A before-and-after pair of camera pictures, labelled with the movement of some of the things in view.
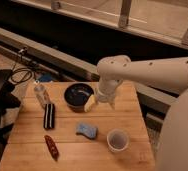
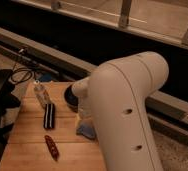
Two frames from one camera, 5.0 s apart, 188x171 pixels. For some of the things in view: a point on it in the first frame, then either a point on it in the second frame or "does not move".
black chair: (1, 96) does not move
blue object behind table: (46, 77) does not move
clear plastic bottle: (41, 94) does not move
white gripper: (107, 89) -> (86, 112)
